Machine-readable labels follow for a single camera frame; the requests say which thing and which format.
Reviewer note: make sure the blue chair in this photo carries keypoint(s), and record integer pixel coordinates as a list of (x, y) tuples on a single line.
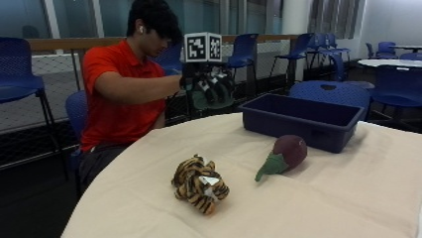
[(296, 49), (17, 76), (327, 46), (395, 87), (169, 59), (384, 49), (242, 53), (331, 94), (75, 112)]

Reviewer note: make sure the white marker cube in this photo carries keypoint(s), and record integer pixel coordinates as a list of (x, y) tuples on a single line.
[(202, 47)]

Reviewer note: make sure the dark blue plastic bin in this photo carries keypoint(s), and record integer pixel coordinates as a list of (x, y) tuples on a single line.
[(303, 120)]

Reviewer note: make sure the the person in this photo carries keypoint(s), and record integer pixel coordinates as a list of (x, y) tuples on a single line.
[(118, 109)]

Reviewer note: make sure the purple eggplant soft toy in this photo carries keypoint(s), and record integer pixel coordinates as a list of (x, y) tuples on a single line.
[(284, 154)]

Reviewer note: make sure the white earbud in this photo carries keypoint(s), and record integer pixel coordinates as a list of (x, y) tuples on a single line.
[(141, 29)]

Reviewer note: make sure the striped tiger soft toy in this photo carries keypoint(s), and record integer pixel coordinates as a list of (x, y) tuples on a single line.
[(198, 183)]

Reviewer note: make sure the beige tablecloth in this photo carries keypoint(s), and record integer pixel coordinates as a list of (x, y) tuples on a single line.
[(263, 198)]

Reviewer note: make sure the grey window blind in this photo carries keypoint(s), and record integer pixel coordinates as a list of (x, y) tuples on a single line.
[(334, 18)]

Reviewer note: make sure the wooden railing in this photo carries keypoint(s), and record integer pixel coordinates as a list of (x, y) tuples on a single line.
[(69, 43)]

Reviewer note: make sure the white round table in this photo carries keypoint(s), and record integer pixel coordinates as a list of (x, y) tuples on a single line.
[(406, 47), (388, 62)]

